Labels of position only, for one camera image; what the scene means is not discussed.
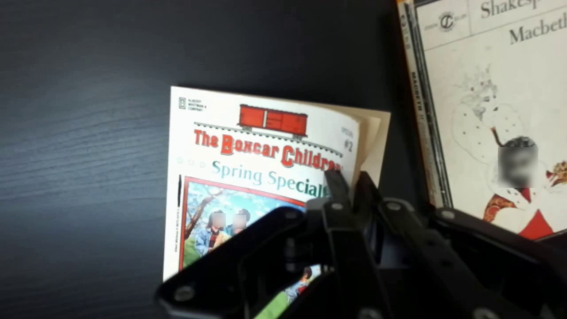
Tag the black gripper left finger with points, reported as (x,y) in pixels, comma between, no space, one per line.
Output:
(338,237)

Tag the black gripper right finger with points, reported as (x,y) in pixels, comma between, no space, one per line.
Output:
(472,267)

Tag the Boxcar Children paperback book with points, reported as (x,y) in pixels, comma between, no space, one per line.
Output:
(237,154)

